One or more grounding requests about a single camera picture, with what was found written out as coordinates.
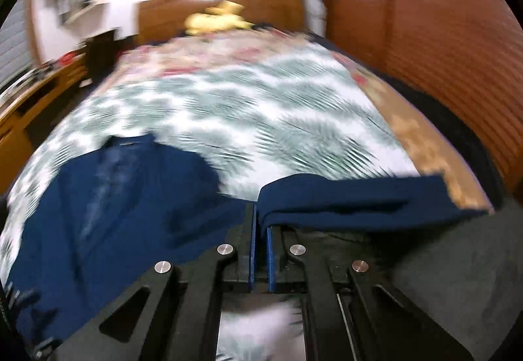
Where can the wooden desk cabinet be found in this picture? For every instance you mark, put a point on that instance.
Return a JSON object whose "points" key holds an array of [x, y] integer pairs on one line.
{"points": [[29, 119]]}

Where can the dark wooden chair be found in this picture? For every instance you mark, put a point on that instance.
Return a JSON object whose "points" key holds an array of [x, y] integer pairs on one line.
{"points": [[102, 52]]}

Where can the wooden louvered wardrobe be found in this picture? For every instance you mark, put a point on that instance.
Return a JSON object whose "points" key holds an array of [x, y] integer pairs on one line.
{"points": [[465, 53]]}

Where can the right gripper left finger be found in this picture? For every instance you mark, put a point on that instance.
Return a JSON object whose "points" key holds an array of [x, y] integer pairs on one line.
{"points": [[171, 312]]}

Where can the navy blue suit jacket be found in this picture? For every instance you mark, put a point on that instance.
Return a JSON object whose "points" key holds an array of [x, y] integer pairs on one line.
{"points": [[109, 215]]}

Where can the palm leaf print bedsheet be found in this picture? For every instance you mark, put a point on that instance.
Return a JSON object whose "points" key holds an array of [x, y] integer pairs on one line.
{"points": [[253, 123]]}

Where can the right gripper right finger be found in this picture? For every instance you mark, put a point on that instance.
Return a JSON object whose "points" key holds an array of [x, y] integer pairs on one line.
{"points": [[351, 310]]}

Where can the grey window blind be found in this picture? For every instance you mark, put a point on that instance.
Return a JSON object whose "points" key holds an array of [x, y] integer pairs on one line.
{"points": [[15, 54]]}

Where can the wooden headboard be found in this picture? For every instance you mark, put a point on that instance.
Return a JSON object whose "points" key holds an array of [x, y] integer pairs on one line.
{"points": [[161, 20]]}

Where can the yellow plush toy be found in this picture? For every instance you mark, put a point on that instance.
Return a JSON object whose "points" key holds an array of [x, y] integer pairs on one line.
{"points": [[223, 17]]}

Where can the floral blanket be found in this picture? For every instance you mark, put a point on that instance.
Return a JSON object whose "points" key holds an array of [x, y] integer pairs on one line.
{"points": [[187, 54]]}

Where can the dark grey folded garment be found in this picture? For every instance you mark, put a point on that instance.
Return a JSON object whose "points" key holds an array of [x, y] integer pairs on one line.
{"points": [[469, 279]]}

